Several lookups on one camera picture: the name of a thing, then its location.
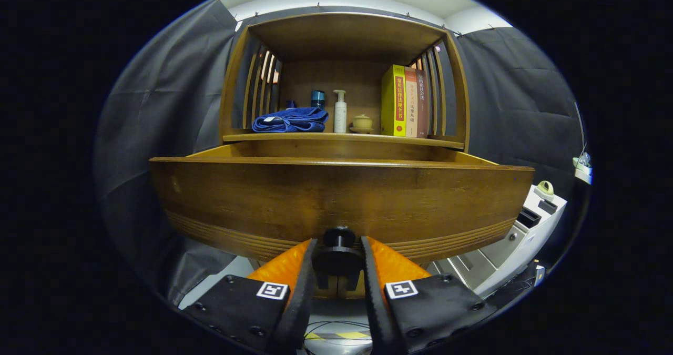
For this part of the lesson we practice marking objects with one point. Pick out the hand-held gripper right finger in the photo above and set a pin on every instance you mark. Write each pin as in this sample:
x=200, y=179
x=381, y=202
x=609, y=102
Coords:
x=374, y=302

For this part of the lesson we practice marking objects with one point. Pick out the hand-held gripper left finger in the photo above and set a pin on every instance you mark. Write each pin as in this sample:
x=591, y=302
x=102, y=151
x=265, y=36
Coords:
x=302, y=302

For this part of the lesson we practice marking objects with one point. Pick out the black drawer knob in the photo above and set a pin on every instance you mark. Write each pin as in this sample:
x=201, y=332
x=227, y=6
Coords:
x=336, y=257

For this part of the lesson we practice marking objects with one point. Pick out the wooden drawer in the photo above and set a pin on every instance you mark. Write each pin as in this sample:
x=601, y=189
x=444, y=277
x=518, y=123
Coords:
x=315, y=197

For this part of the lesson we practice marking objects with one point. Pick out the white side cabinet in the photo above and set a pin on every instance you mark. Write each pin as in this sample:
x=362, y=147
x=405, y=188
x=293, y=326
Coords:
x=505, y=250

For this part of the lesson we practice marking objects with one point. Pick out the wooden countertop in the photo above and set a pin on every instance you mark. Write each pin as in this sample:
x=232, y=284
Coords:
x=368, y=138

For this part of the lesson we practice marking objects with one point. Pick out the beige saucer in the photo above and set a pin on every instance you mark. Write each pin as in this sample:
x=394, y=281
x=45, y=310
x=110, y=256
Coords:
x=362, y=130

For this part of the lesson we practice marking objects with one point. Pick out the beige lidded tea cup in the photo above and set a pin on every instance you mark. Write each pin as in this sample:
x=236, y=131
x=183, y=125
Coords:
x=362, y=121

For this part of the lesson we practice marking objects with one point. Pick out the blue folded towel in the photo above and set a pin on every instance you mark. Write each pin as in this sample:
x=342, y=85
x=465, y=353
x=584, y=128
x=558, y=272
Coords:
x=289, y=121

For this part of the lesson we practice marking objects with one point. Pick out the white pump bottle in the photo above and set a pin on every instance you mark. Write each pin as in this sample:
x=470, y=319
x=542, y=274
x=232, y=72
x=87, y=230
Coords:
x=340, y=115

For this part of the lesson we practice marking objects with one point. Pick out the small black object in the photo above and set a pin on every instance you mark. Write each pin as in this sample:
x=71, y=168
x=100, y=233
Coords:
x=547, y=206

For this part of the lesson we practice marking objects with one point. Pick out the orange and white book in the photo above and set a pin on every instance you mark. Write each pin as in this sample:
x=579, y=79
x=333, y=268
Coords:
x=411, y=108

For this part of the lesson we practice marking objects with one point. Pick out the brown book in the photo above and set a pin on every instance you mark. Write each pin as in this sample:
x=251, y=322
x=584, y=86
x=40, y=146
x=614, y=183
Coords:
x=422, y=108

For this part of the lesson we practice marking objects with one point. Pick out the yellow book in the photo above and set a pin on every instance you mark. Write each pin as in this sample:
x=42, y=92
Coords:
x=391, y=102

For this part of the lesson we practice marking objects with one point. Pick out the small pale green object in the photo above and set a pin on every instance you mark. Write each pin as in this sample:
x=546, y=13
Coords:
x=544, y=189

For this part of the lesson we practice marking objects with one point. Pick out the teal bottle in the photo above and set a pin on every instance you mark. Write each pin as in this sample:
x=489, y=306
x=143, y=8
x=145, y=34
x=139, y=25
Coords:
x=317, y=99

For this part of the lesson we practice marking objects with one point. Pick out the white shelf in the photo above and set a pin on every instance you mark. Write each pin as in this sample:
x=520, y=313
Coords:
x=583, y=175

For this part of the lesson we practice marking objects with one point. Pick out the green bowl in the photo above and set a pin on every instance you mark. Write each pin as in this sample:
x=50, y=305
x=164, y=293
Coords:
x=582, y=161

